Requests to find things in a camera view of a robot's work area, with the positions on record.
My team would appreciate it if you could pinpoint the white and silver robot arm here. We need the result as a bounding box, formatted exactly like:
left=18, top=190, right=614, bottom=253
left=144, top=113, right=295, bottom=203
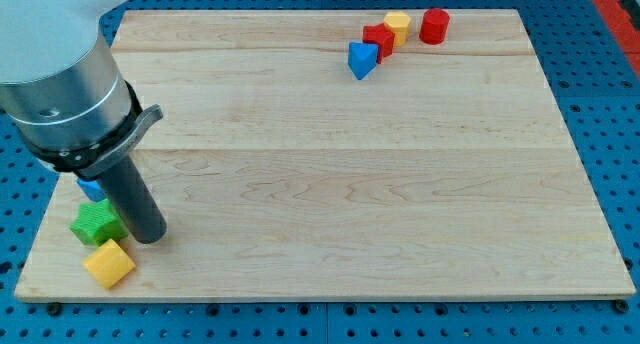
left=1, top=0, right=162, bottom=180

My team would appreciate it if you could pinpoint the red star block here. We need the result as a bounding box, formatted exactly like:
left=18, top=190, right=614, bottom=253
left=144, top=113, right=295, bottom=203
left=362, top=23, right=395, bottom=64

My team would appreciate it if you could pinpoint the green star block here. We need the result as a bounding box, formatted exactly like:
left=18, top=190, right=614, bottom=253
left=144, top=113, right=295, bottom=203
left=69, top=199, right=128, bottom=246

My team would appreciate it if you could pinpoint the blue triangle block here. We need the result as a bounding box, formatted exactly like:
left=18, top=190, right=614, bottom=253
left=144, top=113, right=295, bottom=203
left=347, top=42, right=378, bottom=80

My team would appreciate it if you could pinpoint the wooden board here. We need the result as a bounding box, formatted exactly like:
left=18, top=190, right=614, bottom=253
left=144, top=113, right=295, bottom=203
left=15, top=9, right=636, bottom=303

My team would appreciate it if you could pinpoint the yellow hexagon block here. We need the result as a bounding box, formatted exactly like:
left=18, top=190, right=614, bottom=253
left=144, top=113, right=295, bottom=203
left=383, top=11, right=411, bottom=47

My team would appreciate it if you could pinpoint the red cylinder block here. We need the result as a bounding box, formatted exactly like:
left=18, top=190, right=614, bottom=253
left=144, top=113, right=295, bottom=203
left=419, top=8, right=450, bottom=45

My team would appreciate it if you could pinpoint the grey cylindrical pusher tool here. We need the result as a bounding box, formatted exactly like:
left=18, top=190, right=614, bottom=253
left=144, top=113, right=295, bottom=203
left=97, top=156, right=167, bottom=244

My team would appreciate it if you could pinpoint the yellow square block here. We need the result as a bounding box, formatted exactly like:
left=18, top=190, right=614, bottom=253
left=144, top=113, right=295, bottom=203
left=82, top=239, right=136, bottom=289

